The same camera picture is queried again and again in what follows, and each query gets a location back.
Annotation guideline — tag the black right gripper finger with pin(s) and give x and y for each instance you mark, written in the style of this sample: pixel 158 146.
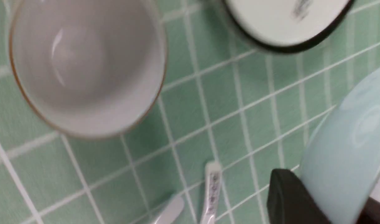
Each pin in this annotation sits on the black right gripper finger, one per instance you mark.
pixel 290 203

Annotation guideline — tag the pale blue cup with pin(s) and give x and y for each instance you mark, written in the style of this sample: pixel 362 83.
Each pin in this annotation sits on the pale blue cup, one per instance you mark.
pixel 341 163

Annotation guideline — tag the plain white ceramic spoon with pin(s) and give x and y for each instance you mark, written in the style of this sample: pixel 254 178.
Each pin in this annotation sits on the plain white ceramic spoon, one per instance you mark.
pixel 170 212

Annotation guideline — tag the pale blue bowl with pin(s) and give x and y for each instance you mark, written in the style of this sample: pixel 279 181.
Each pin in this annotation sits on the pale blue bowl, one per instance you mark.
pixel 91 69

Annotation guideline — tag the white spoon with print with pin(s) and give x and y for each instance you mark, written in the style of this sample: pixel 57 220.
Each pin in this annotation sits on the white spoon with print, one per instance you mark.
pixel 212 188

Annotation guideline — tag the green checkered tablecloth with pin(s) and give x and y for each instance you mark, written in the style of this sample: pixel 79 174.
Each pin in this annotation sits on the green checkered tablecloth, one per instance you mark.
pixel 224 98

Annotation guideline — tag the illustrated plate black rim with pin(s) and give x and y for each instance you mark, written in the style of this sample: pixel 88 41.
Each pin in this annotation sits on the illustrated plate black rim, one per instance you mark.
pixel 286 26

